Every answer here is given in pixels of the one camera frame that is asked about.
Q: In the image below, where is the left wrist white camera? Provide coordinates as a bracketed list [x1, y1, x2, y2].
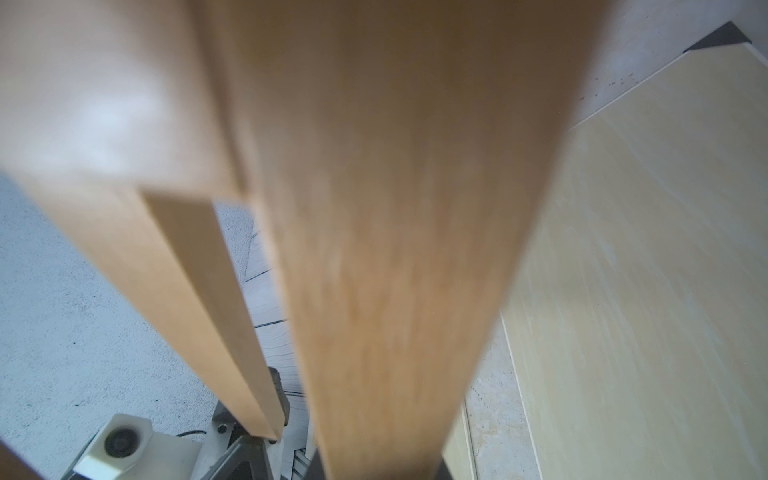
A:
[62, 414, 202, 480]

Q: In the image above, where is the light wooden board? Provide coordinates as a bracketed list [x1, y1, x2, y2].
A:
[443, 21, 768, 480]

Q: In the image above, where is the wooden easel being assembled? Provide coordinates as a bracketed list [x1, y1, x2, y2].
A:
[1, 1, 611, 479]

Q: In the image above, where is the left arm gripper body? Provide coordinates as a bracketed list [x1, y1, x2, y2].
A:
[197, 368, 309, 479]

